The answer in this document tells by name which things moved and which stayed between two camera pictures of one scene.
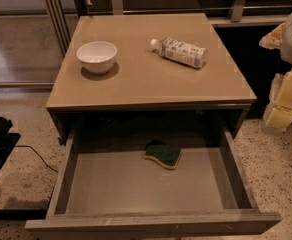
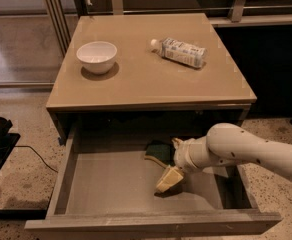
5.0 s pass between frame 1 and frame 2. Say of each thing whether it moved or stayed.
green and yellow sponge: stayed
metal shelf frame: stayed
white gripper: moved
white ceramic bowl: stayed
